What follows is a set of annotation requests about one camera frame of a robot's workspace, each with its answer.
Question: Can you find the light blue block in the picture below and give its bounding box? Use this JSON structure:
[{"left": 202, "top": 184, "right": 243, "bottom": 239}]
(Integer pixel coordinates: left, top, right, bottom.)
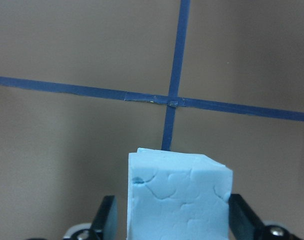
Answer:
[{"left": 127, "top": 148, "right": 233, "bottom": 240}]

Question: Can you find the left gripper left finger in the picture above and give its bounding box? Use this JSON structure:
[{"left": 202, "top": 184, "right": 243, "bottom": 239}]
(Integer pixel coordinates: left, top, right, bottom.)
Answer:
[{"left": 29, "top": 195, "right": 119, "bottom": 240}]

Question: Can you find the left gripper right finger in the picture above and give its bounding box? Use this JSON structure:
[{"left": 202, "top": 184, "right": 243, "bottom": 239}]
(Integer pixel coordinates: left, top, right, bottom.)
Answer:
[{"left": 228, "top": 193, "right": 299, "bottom": 240}]

